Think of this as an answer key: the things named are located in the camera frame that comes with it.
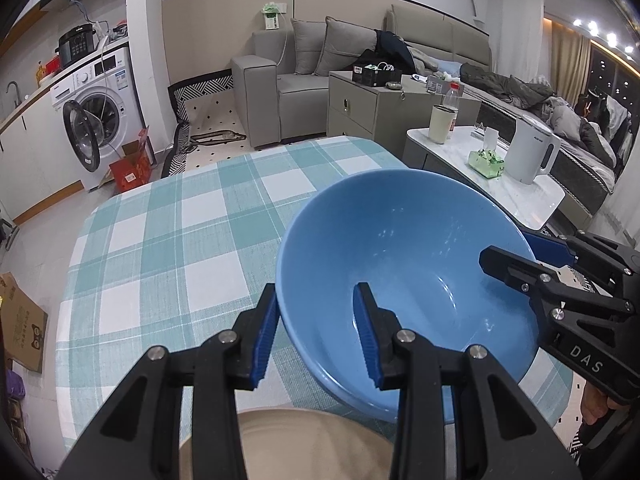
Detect grey clothes pile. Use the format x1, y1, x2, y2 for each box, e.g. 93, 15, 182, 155
545, 95, 616, 168

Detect white kitchen counter cabinet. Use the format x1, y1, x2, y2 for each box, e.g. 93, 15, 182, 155
0, 85, 83, 223

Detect dark metal frame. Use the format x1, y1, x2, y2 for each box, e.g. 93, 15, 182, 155
190, 130, 247, 145

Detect red cardboard box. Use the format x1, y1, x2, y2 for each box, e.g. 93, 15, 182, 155
97, 125, 157, 195

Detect beige curtain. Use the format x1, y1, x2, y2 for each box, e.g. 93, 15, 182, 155
552, 22, 591, 101

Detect white sheer curtain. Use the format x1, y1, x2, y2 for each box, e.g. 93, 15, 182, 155
492, 0, 548, 81

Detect black pressure cooker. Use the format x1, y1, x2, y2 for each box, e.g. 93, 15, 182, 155
54, 23, 96, 67

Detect white electric kettle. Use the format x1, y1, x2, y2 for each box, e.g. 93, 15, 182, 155
505, 114, 562, 186

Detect large beige plate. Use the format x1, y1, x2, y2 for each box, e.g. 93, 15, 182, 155
179, 407, 397, 480

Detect white and green wall device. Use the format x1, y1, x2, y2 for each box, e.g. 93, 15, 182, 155
260, 1, 287, 31

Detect dark jacket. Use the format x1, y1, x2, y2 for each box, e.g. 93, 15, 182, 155
355, 30, 416, 76

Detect marble coffee table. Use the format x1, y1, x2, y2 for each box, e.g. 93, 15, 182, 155
402, 125, 566, 233

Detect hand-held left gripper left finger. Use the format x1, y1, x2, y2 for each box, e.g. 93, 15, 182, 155
57, 282, 281, 480

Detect grey drawer cabinet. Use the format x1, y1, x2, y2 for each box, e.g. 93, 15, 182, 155
327, 71, 483, 143

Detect white wall cabinet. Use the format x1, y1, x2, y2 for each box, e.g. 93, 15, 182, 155
12, 0, 68, 46

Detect brown cardboard box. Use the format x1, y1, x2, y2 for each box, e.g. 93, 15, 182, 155
0, 272, 49, 373

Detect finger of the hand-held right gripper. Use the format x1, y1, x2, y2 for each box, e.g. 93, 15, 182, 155
479, 245, 631, 321
525, 230, 640, 291

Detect beige tumbler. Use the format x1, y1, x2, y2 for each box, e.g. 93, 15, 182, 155
427, 105, 456, 143

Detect grey sofa cushion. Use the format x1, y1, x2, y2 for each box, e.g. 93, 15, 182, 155
290, 17, 328, 76
314, 16, 378, 77

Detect plastic bottle with red cap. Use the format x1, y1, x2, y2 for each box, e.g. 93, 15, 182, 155
444, 82, 463, 133

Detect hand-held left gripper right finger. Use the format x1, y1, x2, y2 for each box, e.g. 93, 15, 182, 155
353, 282, 583, 480

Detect dark olive coat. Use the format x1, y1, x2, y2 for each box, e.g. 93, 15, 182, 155
460, 62, 553, 111

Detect hanging clothes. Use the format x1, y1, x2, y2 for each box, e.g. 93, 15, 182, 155
575, 87, 640, 181

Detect white washing machine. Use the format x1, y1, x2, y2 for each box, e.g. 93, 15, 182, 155
50, 45, 151, 193

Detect teal checked tablecloth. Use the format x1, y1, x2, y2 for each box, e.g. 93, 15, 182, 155
55, 136, 573, 453

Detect black box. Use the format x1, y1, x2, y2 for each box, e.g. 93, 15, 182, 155
351, 64, 402, 87

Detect grey sofa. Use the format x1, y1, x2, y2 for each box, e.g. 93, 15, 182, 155
231, 5, 618, 213

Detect floor mop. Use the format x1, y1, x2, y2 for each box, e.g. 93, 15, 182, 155
0, 217, 21, 251

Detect green tissue pack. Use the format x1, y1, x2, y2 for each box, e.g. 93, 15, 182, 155
467, 149, 506, 178

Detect large blue bowl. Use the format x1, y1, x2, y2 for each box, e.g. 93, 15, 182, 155
275, 169, 543, 423

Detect person's right hand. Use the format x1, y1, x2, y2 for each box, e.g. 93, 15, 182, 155
580, 385, 618, 428

